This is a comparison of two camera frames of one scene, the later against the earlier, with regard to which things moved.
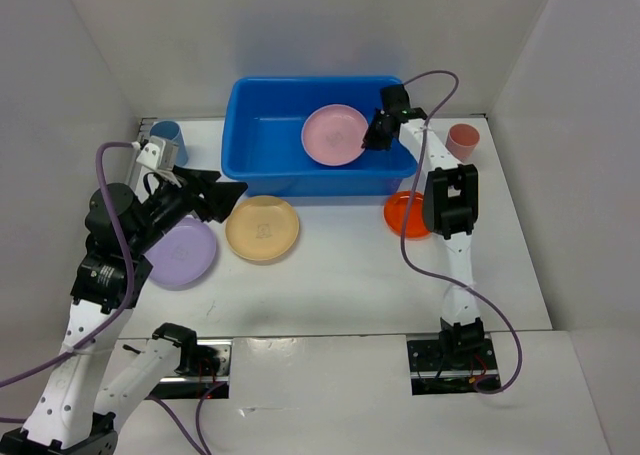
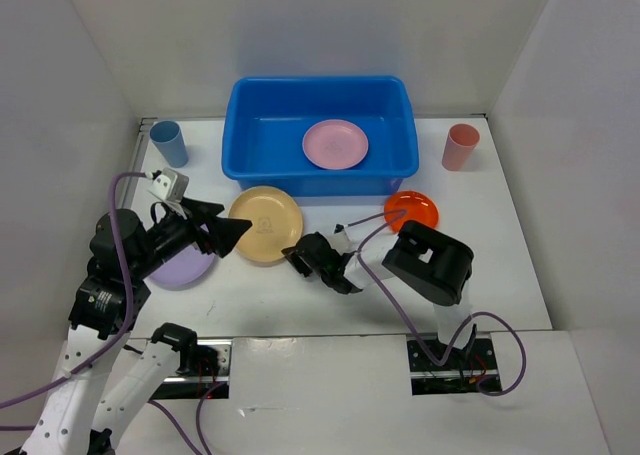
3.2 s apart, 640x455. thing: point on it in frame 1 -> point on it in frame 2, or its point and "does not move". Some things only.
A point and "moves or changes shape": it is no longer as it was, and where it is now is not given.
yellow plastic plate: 262,228 moves or changes shape
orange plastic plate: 395,212 does not move
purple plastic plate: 184,256 does not move
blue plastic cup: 172,132 does not move
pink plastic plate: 333,134 moves or changes shape
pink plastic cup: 462,140 does not move
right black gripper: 370,141 -> 297,260
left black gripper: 220,199 -> 224,232
